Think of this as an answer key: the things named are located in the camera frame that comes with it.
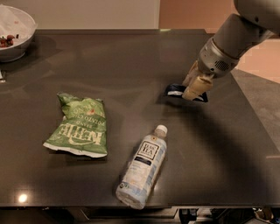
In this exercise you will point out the white tea bottle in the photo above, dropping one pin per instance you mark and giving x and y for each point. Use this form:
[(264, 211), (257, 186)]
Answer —
[(143, 168)]

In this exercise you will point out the green kettle chips bag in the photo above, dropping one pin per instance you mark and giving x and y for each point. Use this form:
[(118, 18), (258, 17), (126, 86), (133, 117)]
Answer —
[(83, 128)]

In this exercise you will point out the grey metallic gripper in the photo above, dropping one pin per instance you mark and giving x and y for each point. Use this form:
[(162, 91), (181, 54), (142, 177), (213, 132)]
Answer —
[(215, 61)]

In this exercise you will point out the white bowl with fruit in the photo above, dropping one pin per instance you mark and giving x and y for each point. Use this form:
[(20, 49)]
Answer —
[(17, 29)]

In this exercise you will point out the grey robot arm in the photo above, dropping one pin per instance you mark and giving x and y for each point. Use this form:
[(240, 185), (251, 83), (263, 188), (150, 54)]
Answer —
[(254, 22)]

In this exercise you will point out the dark blue rxbar wrapper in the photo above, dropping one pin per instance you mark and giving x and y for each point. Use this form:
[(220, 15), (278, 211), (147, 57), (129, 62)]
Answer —
[(176, 90)]

